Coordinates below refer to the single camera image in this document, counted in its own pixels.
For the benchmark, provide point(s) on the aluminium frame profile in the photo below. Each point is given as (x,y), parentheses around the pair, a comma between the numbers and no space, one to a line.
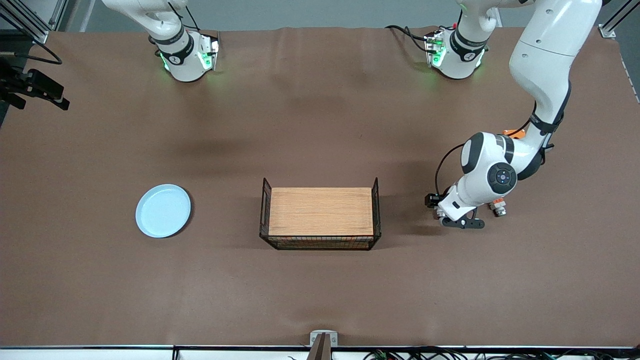
(35,32)
(607,31)

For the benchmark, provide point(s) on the orange box with hole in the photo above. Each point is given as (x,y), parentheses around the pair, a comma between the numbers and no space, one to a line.
(515,133)

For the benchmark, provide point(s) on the brown table cover sheet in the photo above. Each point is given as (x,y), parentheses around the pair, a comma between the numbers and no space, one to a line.
(125,280)

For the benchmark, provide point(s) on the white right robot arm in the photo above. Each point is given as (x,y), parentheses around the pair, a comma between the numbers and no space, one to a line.
(185,65)

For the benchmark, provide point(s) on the silver tipped push button switch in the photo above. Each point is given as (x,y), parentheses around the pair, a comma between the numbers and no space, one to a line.
(499,208)

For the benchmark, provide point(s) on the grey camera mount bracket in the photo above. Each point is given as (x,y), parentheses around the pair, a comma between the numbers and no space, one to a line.
(323,340)

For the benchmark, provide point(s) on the light wooden board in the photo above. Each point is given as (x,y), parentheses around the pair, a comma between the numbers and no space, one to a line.
(320,210)

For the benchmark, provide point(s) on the light blue round plate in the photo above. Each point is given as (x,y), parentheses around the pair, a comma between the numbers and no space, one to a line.
(163,211)

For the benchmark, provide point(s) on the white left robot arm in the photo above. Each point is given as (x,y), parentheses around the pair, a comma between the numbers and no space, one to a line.
(545,55)

